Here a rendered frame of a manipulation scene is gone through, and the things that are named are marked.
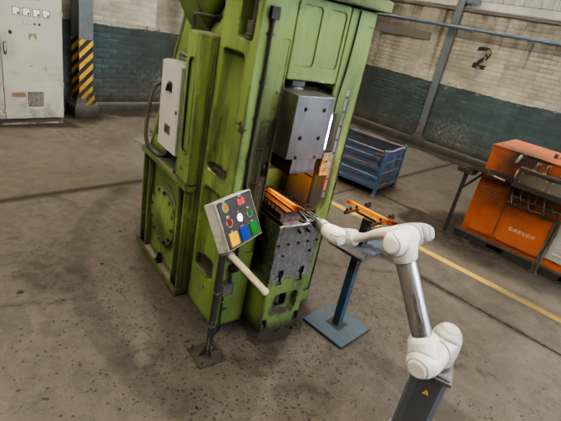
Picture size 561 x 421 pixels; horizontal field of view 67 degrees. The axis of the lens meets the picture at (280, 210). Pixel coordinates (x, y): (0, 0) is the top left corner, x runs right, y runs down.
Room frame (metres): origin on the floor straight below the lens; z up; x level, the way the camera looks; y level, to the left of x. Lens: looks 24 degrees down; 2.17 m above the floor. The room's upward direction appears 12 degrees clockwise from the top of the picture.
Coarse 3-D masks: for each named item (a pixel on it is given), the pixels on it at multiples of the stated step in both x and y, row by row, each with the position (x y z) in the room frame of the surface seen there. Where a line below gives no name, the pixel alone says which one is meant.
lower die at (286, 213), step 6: (270, 186) 3.02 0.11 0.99; (270, 198) 2.80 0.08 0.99; (276, 198) 2.80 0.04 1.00; (288, 198) 2.86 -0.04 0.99; (264, 204) 2.74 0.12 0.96; (270, 204) 2.72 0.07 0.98; (276, 204) 2.72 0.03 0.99; (282, 204) 2.74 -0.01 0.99; (270, 210) 2.68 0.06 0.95; (276, 210) 2.63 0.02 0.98; (282, 210) 2.65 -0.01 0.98; (288, 210) 2.65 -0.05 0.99; (276, 216) 2.62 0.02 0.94; (282, 216) 2.60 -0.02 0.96; (288, 216) 2.63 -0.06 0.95; (294, 216) 2.67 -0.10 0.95; (300, 216) 2.70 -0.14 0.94
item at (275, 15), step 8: (272, 8) 2.52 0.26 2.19; (280, 8) 2.54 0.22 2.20; (272, 16) 2.52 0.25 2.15; (272, 24) 2.53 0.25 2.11; (272, 32) 2.54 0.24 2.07; (264, 72) 2.54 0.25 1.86; (264, 80) 2.54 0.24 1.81; (264, 88) 2.54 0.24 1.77; (256, 112) 2.54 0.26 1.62; (256, 120) 2.53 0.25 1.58; (256, 128) 2.54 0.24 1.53; (248, 160) 2.53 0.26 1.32; (248, 168) 2.53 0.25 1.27; (248, 176) 2.54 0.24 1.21; (232, 272) 2.51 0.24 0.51
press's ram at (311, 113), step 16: (288, 96) 2.63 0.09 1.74; (304, 96) 2.59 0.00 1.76; (320, 96) 2.69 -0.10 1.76; (288, 112) 2.61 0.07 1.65; (304, 112) 2.60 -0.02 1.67; (320, 112) 2.68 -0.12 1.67; (288, 128) 2.59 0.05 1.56; (304, 128) 2.62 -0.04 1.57; (320, 128) 2.70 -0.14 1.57; (288, 144) 2.56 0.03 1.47; (304, 144) 2.64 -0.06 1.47; (320, 144) 2.72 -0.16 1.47
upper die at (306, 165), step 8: (272, 152) 2.76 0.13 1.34; (272, 160) 2.74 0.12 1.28; (280, 160) 2.67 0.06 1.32; (288, 160) 2.62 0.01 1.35; (296, 160) 2.61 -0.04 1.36; (304, 160) 2.65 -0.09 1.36; (312, 160) 2.70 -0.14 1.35; (288, 168) 2.60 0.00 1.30; (296, 168) 2.62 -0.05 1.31; (304, 168) 2.66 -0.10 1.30; (312, 168) 2.71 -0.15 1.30
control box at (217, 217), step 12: (240, 192) 2.30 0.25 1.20; (216, 204) 2.08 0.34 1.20; (228, 204) 2.16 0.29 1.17; (240, 204) 2.25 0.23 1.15; (252, 204) 2.34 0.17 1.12; (216, 216) 2.06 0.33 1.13; (228, 216) 2.12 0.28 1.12; (252, 216) 2.30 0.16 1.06; (216, 228) 2.06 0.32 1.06; (228, 228) 2.08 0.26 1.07; (216, 240) 2.05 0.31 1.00; (228, 240) 2.04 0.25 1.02; (240, 240) 2.13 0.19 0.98
